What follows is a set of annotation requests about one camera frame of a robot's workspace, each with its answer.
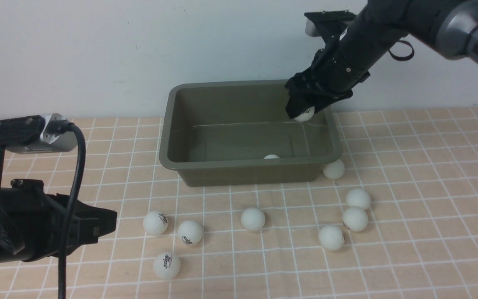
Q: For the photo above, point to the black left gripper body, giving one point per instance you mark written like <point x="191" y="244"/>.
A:
<point x="37" y="218"/>

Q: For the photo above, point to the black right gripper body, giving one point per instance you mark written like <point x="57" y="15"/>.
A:
<point x="328" y="80"/>

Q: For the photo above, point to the white ball with print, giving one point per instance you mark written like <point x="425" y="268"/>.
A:
<point x="306" y="115"/>

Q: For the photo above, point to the white ball with logo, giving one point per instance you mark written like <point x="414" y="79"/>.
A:
<point x="190" y="232"/>

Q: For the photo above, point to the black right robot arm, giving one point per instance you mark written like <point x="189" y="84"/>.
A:
<point x="354" y="43"/>

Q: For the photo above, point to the olive green plastic bin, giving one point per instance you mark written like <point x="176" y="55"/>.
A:
<point x="217" y="134"/>

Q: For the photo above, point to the plain white centre ball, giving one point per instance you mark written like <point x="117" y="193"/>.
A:
<point x="252" y="219"/>

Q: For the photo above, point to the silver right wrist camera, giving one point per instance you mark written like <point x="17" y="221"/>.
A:
<point x="327" y="23"/>

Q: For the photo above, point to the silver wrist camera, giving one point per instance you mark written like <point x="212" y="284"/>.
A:
<point x="327" y="23"/>
<point x="41" y="134"/>

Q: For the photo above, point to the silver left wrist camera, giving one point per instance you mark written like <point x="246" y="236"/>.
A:
<point x="41" y="134"/>

